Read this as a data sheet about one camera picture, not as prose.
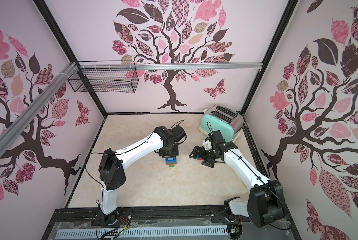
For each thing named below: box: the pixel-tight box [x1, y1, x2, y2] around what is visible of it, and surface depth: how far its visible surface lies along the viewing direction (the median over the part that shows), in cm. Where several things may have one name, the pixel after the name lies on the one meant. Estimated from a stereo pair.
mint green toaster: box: [199, 104, 244, 142], surface depth 97 cm
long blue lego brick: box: [165, 157, 177, 163], surface depth 84 cm
